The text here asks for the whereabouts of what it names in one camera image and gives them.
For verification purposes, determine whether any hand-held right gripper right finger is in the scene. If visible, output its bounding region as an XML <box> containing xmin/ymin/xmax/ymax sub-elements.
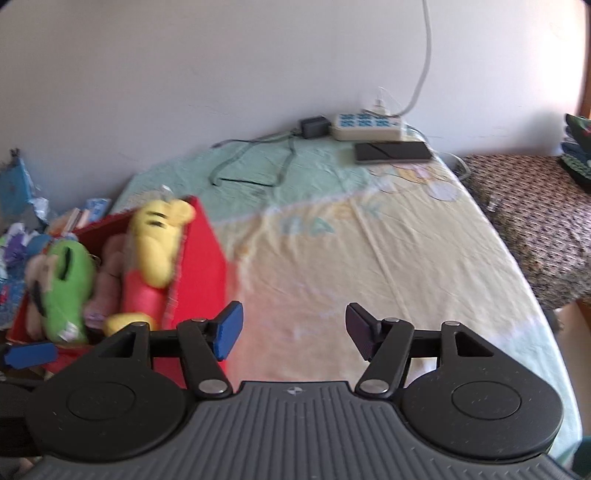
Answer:
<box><xmin>345</xmin><ymin>302</ymin><xmax>496</xmax><ymax>400</ymax></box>

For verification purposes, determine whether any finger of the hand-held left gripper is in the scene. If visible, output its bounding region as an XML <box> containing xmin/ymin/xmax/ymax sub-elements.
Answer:
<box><xmin>4</xmin><ymin>342</ymin><xmax>59</xmax><ymax>370</ymax></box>

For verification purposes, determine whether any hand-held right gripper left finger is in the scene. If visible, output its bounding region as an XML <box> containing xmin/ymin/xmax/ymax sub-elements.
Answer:
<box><xmin>95</xmin><ymin>300</ymin><xmax>245</xmax><ymax>400</ymax></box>

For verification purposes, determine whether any red cardboard box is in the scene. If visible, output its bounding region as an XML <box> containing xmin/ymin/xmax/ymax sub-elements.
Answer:
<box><xmin>6</xmin><ymin>195</ymin><xmax>230</xmax><ymax>377</ymax></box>

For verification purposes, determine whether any green plush toy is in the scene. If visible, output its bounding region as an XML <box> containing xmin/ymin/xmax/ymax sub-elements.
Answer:
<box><xmin>42</xmin><ymin>239</ymin><xmax>98</xmax><ymax>345</ymax></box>

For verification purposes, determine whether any yellow bear plush toy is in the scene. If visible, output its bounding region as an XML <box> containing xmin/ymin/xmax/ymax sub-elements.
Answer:
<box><xmin>102</xmin><ymin>198</ymin><xmax>197</xmax><ymax>337</ymax></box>

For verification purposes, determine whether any pink plush toy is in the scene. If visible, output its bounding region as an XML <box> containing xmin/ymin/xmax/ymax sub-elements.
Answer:
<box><xmin>85</xmin><ymin>233</ymin><xmax>129</xmax><ymax>325</ymax></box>

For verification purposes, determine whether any printed bed sheet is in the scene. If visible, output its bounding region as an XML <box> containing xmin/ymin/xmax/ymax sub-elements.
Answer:
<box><xmin>111</xmin><ymin>133</ymin><xmax>581</xmax><ymax>462</ymax></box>

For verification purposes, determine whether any pile of small toys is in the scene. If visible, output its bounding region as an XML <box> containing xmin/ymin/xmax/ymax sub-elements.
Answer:
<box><xmin>0</xmin><ymin>222</ymin><xmax>52</xmax><ymax>329</ymax></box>

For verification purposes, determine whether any crumpled foil wrapper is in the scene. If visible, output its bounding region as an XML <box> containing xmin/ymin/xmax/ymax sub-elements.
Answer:
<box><xmin>30</xmin><ymin>196</ymin><xmax>52</xmax><ymax>228</ymax></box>

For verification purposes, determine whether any stack of books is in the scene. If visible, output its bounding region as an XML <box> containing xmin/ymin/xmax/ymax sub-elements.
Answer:
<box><xmin>48</xmin><ymin>198</ymin><xmax>112</xmax><ymax>237</ymax></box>

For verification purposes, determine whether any blue box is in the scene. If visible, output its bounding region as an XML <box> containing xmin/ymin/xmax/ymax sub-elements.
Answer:
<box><xmin>0</xmin><ymin>148</ymin><xmax>36</xmax><ymax>223</ymax></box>

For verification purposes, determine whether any black smartphone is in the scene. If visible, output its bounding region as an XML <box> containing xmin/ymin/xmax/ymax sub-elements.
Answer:
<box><xmin>354</xmin><ymin>140</ymin><xmax>433</xmax><ymax>165</ymax></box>

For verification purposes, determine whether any white power strip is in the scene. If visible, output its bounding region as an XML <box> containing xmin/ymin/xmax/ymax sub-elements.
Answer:
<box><xmin>329</xmin><ymin>110</ymin><xmax>407</xmax><ymax>142</ymax></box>

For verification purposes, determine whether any black power adapter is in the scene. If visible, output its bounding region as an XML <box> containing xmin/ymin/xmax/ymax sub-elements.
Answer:
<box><xmin>300</xmin><ymin>116</ymin><xmax>331</xmax><ymax>138</ymax></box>

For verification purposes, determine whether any brown patterned cushion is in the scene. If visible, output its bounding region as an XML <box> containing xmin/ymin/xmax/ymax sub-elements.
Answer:
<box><xmin>454</xmin><ymin>154</ymin><xmax>591</xmax><ymax>311</ymax></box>

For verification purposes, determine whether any white charger plug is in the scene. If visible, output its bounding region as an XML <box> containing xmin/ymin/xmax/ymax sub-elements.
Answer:
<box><xmin>373</xmin><ymin>86</ymin><xmax>394</xmax><ymax>114</ymax></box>

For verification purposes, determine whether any dark green cloth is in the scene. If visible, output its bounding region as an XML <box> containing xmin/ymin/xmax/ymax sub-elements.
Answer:
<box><xmin>560</xmin><ymin>113</ymin><xmax>591</xmax><ymax>193</ymax></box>

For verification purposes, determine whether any black cable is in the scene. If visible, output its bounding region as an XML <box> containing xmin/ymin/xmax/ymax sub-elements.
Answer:
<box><xmin>209</xmin><ymin>130</ymin><xmax>297</xmax><ymax>188</ymax></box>

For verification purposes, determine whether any grey power cord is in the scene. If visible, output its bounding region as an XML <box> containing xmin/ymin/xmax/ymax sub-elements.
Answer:
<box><xmin>401</xmin><ymin>0</ymin><xmax>433</xmax><ymax>116</ymax></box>

